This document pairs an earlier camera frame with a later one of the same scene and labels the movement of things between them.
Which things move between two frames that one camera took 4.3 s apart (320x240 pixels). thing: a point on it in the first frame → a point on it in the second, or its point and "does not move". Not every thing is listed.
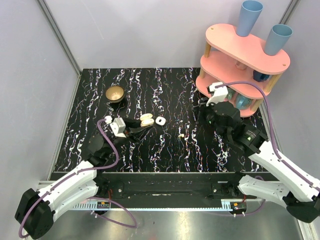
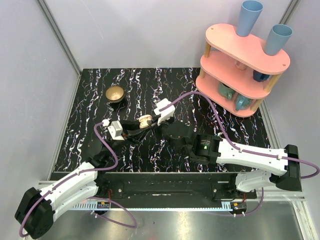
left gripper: x=130 y=129 does not move
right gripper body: x=206 y=114 → x=161 y=129
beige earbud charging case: x=146 y=119 does not move
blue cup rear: x=249 y=14 does not move
